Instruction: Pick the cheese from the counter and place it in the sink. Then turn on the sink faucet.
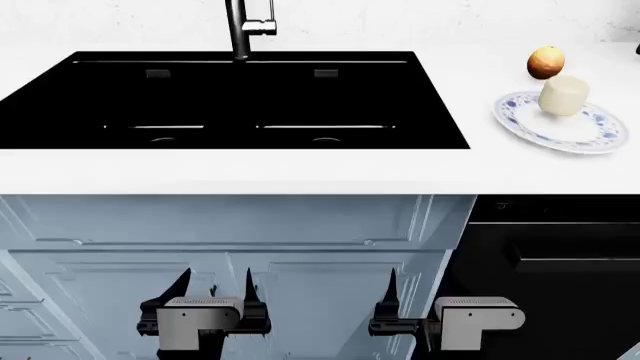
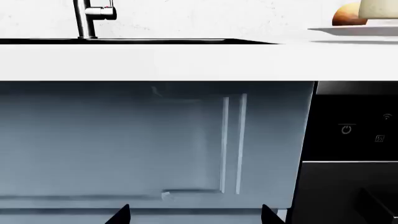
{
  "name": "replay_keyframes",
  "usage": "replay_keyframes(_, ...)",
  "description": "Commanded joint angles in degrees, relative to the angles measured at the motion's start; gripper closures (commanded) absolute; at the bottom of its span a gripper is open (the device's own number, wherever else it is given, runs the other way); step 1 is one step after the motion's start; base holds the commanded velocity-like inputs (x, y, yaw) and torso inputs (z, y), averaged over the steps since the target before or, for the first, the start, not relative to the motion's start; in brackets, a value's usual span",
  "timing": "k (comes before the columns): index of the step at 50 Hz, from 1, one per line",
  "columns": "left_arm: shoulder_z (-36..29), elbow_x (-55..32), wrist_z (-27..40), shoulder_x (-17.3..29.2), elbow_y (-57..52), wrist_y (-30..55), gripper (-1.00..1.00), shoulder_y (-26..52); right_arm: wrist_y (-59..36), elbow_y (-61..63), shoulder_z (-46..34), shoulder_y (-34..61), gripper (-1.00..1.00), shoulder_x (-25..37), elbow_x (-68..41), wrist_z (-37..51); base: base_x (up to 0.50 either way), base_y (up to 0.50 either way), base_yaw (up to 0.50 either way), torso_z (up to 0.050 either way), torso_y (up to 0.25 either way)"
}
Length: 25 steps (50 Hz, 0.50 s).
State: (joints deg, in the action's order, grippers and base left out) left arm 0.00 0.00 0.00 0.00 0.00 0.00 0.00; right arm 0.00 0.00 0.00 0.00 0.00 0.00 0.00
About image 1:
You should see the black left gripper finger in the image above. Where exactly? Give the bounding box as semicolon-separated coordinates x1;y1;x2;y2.
139;267;193;319
243;267;268;319

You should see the black dishwasher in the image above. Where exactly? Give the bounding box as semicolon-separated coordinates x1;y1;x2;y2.
433;194;640;360

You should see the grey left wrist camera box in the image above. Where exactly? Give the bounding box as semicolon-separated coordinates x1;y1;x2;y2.
155;296;246;351

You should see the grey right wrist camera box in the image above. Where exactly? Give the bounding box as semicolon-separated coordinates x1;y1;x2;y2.
432;295;527;352

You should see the pale cheese cylinder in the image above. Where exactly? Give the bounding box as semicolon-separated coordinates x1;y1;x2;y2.
537;74;591;117

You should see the light blue sink cabinet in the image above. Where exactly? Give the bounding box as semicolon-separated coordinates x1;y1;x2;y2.
0;194;477;360

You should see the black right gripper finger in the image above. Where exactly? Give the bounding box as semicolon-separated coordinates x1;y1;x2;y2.
374;267;401;321

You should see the orange round fruit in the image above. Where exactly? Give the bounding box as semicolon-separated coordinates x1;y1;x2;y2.
526;45;567;81

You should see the black double basin sink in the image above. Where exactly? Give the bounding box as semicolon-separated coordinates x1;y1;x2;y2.
0;51;472;151

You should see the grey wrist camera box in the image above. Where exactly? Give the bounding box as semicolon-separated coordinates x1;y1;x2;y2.
432;295;527;352
155;296;246;351

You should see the chrome sink faucet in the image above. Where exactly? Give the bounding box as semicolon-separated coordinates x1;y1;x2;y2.
224;0;278;62

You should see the white plate blue floral rim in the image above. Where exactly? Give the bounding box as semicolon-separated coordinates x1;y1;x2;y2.
493;90;630;156

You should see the silver cabinet bar handle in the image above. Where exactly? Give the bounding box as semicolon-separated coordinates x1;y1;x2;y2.
71;238;377;248

